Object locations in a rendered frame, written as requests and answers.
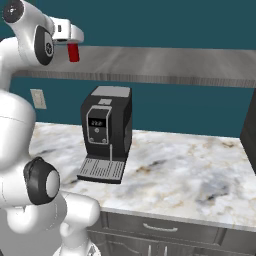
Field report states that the silver drawer handle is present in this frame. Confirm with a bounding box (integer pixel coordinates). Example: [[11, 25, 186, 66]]
[[142, 222, 179, 233]]

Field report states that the dark tall cabinet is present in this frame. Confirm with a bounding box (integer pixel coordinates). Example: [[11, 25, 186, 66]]
[[239, 89, 256, 176]]

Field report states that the dark grey cupboard door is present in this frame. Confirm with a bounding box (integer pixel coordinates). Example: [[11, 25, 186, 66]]
[[99, 232, 155, 256], [153, 237, 223, 256]]

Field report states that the beige wall outlet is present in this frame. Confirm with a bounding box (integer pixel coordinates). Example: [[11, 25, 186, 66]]
[[29, 88, 48, 110]]

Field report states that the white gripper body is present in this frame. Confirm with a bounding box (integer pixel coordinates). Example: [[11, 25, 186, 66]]
[[67, 19, 85, 44]]

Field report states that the black coffee machine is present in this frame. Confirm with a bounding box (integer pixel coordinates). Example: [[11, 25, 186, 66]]
[[76, 85, 134, 185]]

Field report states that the dark grey drawer front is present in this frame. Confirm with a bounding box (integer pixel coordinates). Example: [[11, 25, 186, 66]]
[[105, 211, 228, 247]]

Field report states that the red rectangular block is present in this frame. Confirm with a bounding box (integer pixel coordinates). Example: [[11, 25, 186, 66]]
[[67, 42, 81, 64]]

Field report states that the steel wall shelf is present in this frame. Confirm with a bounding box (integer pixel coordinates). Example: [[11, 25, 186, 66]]
[[12, 44, 256, 89]]

